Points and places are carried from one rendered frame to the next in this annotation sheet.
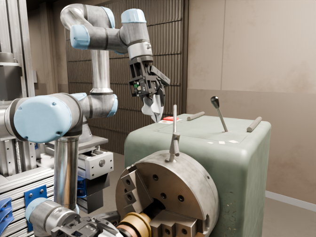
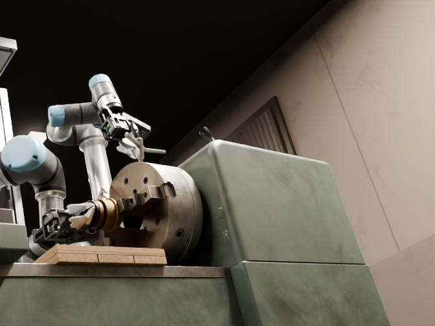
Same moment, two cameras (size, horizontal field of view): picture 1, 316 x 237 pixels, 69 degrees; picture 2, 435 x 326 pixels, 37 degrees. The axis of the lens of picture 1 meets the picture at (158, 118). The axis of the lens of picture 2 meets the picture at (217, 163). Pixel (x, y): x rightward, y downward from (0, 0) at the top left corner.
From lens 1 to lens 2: 1.58 m
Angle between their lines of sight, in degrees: 36
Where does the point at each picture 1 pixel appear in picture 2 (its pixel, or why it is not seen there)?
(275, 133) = not seen: outside the picture
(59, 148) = (43, 206)
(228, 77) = (401, 222)
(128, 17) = (93, 81)
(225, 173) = (200, 165)
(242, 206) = (224, 187)
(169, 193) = (138, 184)
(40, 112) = (19, 144)
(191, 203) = (152, 177)
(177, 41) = not seen: hidden behind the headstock
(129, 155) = not seen: hidden behind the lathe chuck
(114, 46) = (89, 115)
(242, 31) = (387, 133)
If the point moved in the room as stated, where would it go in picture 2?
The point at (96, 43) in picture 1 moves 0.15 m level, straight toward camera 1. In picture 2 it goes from (71, 115) to (61, 92)
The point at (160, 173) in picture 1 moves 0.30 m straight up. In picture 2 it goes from (128, 173) to (109, 87)
